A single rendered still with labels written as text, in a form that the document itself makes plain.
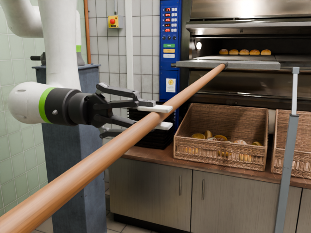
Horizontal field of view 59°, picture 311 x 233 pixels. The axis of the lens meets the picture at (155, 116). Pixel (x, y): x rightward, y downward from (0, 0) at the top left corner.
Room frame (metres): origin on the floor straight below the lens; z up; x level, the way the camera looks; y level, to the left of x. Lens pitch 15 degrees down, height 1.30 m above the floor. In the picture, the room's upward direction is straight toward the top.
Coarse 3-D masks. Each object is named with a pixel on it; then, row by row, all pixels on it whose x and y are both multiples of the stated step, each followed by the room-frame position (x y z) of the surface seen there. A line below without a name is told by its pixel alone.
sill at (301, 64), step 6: (216, 60) 2.06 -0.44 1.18; (222, 60) 2.04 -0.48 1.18; (228, 60) 2.03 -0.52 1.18; (234, 60) 2.01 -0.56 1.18; (240, 60) 2.00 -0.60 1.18; (246, 60) 1.99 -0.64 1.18; (252, 60) 1.99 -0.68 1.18; (258, 60) 1.99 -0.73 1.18; (300, 66) 1.85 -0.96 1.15; (306, 66) 1.84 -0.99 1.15
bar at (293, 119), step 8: (296, 72) 1.52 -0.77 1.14; (296, 80) 1.49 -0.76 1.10; (296, 88) 1.45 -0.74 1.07; (296, 96) 1.42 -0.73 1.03; (296, 104) 1.38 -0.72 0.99; (296, 120) 1.31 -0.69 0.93; (288, 128) 1.33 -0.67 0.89; (296, 128) 1.31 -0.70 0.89; (288, 136) 1.32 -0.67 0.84; (288, 144) 1.32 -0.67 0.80; (288, 152) 1.32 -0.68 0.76; (288, 160) 1.32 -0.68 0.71; (288, 168) 1.32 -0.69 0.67; (288, 176) 1.31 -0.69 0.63; (280, 184) 1.35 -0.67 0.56; (288, 184) 1.31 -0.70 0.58; (280, 192) 1.32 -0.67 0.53; (280, 200) 1.32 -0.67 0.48; (280, 208) 1.32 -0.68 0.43; (280, 216) 1.32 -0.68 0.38; (280, 224) 1.32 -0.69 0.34; (280, 232) 1.31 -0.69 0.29
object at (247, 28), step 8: (208, 24) 1.94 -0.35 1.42; (216, 24) 1.92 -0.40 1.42; (224, 24) 1.90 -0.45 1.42; (232, 24) 1.88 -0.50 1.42; (240, 24) 1.86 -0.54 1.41; (248, 24) 1.84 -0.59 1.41; (256, 24) 1.83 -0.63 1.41; (264, 24) 1.81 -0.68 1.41; (272, 24) 1.79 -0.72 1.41; (280, 24) 1.77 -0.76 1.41; (288, 24) 1.76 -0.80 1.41; (296, 24) 1.74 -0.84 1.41; (304, 24) 1.73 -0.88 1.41; (192, 32) 2.10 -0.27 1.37; (200, 32) 2.08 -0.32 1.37; (208, 32) 2.07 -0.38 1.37; (216, 32) 2.05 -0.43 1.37; (224, 32) 2.03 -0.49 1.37; (232, 32) 2.01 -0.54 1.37; (248, 32) 1.98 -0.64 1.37; (256, 32) 1.96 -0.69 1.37; (264, 32) 1.95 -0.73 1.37; (272, 32) 1.93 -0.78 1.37; (280, 32) 1.92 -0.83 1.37; (288, 32) 1.90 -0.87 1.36; (296, 32) 1.89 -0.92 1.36; (304, 32) 1.87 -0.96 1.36
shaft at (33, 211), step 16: (208, 80) 1.02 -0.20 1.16; (176, 96) 0.70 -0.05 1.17; (160, 112) 0.57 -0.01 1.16; (128, 128) 0.47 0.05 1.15; (144, 128) 0.48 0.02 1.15; (112, 144) 0.39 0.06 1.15; (128, 144) 0.42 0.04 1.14; (96, 160) 0.34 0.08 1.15; (112, 160) 0.37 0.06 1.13; (64, 176) 0.30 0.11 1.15; (80, 176) 0.31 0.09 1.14; (96, 176) 0.34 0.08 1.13; (48, 192) 0.26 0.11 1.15; (64, 192) 0.28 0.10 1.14; (16, 208) 0.23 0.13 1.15; (32, 208) 0.24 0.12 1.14; (48, 208) 0.25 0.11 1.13; (0, 224) 0.21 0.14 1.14; (16, 224) 0.22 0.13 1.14; (32, 224) 0.23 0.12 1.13
